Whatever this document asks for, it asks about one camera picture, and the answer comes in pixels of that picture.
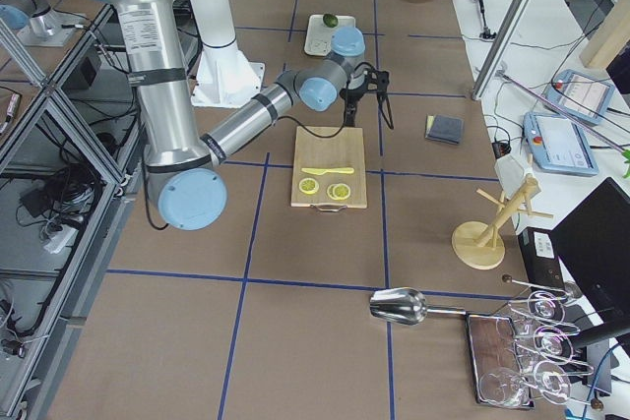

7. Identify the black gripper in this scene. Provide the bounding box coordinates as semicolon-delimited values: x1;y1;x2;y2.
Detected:
342;76;369;127

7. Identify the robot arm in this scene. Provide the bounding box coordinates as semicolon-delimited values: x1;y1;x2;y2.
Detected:
103;0;365;230

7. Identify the wooden cutting board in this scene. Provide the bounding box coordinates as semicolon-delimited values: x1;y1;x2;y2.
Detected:
290;127;368;210

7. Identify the yellow plastic knife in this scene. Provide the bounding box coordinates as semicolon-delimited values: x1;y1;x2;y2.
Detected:
300;167;355;176

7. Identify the upper lemon slice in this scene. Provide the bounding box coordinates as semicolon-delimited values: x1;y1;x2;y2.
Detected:
326;183;351;201

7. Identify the lemon slice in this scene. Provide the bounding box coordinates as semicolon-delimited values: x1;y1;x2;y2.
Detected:
298;177;320;195
326;183;351;201

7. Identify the white bear serving tray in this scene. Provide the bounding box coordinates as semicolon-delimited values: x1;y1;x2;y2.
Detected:
303;14;355;56

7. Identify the lower lemon slice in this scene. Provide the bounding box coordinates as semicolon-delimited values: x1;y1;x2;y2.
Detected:
298;177;320;195

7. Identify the green avocado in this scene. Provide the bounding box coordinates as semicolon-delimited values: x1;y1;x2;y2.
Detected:
322;13;339;29

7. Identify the grey folded cloth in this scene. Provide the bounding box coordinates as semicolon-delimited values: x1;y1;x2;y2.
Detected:
425;115;464;145

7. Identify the wooden mug tree stand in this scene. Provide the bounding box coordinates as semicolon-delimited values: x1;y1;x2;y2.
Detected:
451;173;553;270

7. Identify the metal scoop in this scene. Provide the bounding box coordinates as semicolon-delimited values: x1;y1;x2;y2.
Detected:
369;287;467;326

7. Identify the near teach pendant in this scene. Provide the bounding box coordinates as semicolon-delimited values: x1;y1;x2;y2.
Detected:
523;112;599;176

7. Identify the teach pendant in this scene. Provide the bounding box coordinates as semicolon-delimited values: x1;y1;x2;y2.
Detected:
523;112;599;176
543;69;613;125

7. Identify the far teach pendant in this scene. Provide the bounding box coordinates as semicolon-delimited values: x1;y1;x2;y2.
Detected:
543;69;613;125

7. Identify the black monitor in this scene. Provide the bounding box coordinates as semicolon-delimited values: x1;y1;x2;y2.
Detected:
551;177;629;322

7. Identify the wine glass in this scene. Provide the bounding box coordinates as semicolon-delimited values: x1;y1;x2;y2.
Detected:
514;326;575;373
477;361;571;409
508;290;579;335

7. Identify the black glass rack tray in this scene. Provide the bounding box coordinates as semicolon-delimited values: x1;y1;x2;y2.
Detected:
465;314;521;406

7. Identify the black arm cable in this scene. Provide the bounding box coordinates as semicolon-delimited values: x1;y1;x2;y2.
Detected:
142;61;395;232

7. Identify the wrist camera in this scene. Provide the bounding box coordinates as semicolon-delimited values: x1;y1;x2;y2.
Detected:
366;69;390;96

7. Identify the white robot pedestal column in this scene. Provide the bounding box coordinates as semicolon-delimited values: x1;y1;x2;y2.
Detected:
190;0;265;108

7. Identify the aluminium frame post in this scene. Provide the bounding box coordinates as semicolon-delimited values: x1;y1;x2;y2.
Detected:
472;0;532;100

